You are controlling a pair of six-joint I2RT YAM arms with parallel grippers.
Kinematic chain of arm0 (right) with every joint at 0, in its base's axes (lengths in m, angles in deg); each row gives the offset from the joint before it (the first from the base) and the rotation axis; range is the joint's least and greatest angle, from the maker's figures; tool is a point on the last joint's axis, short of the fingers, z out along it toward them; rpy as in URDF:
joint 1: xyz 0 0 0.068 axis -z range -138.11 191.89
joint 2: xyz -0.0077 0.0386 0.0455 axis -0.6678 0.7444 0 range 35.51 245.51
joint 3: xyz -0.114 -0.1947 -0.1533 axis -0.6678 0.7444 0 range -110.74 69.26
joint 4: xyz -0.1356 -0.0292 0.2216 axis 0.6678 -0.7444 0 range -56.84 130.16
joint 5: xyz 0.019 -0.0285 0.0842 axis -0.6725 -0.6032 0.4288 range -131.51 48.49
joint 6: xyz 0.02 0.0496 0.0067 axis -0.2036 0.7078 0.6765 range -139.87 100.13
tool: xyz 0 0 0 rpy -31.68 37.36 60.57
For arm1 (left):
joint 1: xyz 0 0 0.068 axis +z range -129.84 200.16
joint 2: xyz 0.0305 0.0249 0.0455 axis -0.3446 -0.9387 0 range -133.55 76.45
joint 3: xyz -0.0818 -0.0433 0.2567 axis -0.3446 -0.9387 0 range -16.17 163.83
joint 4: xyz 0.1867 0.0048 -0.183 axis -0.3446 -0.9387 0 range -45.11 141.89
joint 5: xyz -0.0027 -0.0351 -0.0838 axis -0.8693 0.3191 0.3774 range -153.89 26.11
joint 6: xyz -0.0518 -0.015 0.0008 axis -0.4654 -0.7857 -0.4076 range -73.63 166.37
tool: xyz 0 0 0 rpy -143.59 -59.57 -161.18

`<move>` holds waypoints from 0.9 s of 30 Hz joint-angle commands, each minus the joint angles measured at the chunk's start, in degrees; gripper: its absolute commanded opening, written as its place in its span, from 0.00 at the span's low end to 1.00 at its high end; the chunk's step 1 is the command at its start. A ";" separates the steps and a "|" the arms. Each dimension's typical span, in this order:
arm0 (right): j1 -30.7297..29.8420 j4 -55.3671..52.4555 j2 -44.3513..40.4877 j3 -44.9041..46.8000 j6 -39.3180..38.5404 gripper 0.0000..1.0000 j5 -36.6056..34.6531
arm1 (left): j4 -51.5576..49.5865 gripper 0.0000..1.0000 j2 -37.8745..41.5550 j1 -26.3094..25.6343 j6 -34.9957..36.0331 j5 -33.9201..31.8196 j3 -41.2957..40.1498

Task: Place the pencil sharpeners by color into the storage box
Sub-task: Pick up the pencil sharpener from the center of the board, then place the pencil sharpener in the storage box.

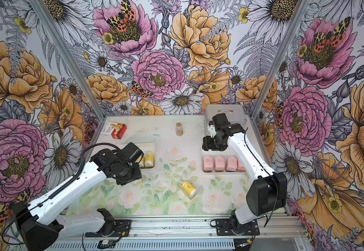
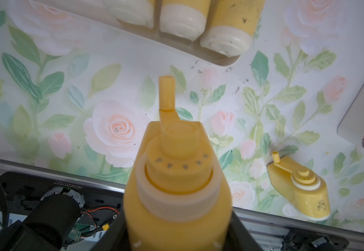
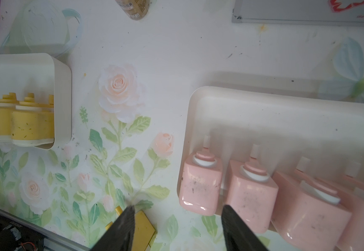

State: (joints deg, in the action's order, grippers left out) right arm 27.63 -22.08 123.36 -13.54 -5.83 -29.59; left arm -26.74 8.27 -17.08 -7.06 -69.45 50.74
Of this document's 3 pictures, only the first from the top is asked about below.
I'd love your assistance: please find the pink pencil sharpener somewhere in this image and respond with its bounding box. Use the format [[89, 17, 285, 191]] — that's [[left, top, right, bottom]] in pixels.
[[225, 156, 238, 172], [214, 156, 226, 172], [202, 156, 214, 173], [236, 160, 246, 172]]

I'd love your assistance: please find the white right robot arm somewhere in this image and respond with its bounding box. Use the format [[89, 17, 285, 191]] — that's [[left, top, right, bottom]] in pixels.
[[202, 113, 287, 235]]

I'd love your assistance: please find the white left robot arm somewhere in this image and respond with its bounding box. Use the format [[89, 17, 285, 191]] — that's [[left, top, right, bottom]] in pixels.
[[11, 143, 144, 251]]

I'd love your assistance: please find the white left storage tray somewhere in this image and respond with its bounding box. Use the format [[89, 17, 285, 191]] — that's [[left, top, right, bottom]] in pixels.
[[137, 142, 156, 157]]

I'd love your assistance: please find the white storage tray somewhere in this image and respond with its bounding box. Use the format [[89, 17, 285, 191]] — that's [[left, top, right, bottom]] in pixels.
[[201, 149, 246, 174], [137, 142, 156, 157]]

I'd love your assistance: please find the white right storage tray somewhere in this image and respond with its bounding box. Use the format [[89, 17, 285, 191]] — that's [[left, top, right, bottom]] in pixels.
[[201, 149, 246, 174]]

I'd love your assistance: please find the silver aluminium first aid case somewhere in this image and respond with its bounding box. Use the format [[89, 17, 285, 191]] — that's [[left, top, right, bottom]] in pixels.
[[204, 104, 247, 136]]

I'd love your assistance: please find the red object behind left gripper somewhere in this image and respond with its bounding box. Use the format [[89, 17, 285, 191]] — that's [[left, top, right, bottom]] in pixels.
[[100, 122, 127, 140]]

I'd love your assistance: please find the small clear glass bottle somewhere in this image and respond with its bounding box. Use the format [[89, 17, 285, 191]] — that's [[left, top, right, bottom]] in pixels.
[[176, 122, 184, 137]]

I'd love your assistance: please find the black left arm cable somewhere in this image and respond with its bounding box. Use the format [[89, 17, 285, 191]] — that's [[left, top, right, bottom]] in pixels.
[[1, 142, 121, 245]]

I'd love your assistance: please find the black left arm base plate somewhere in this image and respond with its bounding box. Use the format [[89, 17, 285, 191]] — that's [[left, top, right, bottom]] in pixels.
[[85, 220, 132, 237]]

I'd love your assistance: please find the aluminium front rail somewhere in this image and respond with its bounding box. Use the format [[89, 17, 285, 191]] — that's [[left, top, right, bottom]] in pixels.
[[43, 214, 305, 241]]

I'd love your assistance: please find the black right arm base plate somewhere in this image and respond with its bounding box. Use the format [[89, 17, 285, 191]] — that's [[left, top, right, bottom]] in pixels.
[[210, 218, 260, 236]]

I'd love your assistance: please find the white vented cable duct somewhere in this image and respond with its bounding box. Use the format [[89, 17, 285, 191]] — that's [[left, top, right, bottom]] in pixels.
[[48, 238, 235, 251]]

